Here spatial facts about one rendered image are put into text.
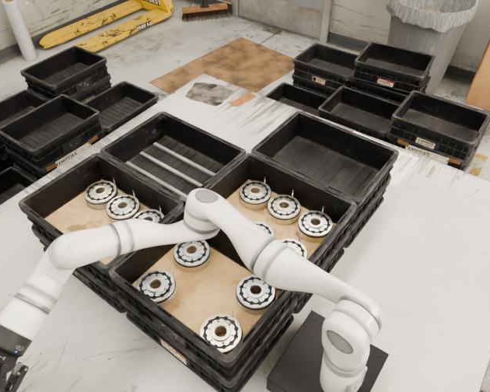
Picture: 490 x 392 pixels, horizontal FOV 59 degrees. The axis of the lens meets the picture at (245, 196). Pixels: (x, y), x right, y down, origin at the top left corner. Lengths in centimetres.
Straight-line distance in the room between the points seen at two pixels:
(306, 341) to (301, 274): 33
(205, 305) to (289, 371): 27
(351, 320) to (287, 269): 16
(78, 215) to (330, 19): 324
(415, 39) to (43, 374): 292
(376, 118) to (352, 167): 111
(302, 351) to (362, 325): 35
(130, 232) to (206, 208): 18
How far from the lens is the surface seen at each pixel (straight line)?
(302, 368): 117
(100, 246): 92
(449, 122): 256
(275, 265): 91
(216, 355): 100
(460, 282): 152
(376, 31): 411
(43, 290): 90
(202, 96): 214
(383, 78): 271
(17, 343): 90
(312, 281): 91
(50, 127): 252
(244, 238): 94
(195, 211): 100
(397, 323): 136
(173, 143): 166
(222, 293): 120
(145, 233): 96
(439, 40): 337
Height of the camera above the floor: 184
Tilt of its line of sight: 45 degrees down
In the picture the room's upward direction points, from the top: straight up
